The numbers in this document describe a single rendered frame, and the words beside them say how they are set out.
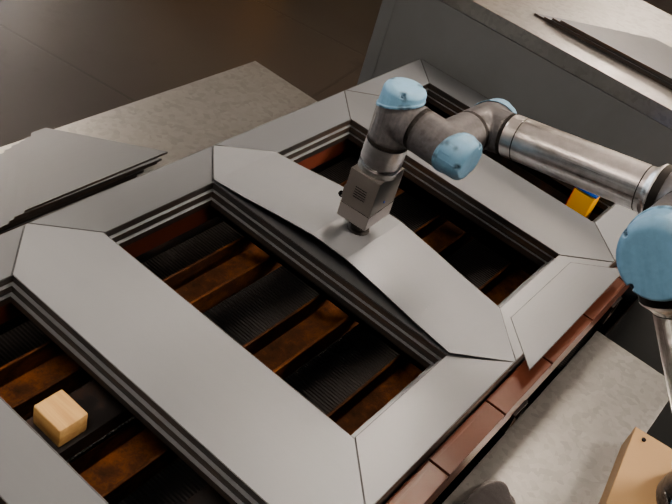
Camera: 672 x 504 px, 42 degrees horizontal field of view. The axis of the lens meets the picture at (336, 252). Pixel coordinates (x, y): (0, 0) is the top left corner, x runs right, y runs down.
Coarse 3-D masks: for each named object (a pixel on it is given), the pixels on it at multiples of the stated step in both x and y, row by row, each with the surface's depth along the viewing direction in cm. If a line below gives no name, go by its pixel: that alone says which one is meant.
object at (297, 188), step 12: (288, 180) 171; (300, 180) 171; (312, 180) 172; (324, 180) 172; (264, 192) 166; (276, 192) 166; (288, 192) 167; (300, 192) 167; (312, 192) 168; (264, 204) 162; (276, 204) 162; (288, 204) 163
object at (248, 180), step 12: (276, 156) 178; (240, 168) 172; (252, 168) 172; (264, 168) 173; (276, 168) 174; (288, 168) 174; (300, 168) 175; (216, 180) 166; (228, 180) 167; (240, 180) 168; (252, 180) 169; (264, 180) 169; (276, 180) 170; (240, 192) 164; (252, 192) 165
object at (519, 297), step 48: (432, 96) 222; (432, 192) 190; (288, 240) 160; (528, 240) 181; (0, 288) 135; (336, 288) 156; (528, 288) 167; (48, 336) 134; (384, 336) 152; (240, 480) 118
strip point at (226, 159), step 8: (216, 152) 174; (224, 152) 175; (232, 152) 176; (240, 152) 176; (248, 152) 177; (256, 152) 177; (264, 152) 178; (272, 152) 179; (216, 160) 172; (224, 160) 173; (232, 160) 173; (240, 160) 174; (248, 160) 174; (256, 160) 175; (216, 168) 170; (224, 168) 170; (232, 168) 171; (216, 176) 168
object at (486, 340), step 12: (492, 312) 157; (480, 324) 154; (492, 324) 155; (504, 324) 156; (468, 336) 151; (480, 336) 152; (492, 336) 153; (504, 336) 154; (456, 348) 148; (468, 348) 149; (480, 348) 150; (492, 348) 151
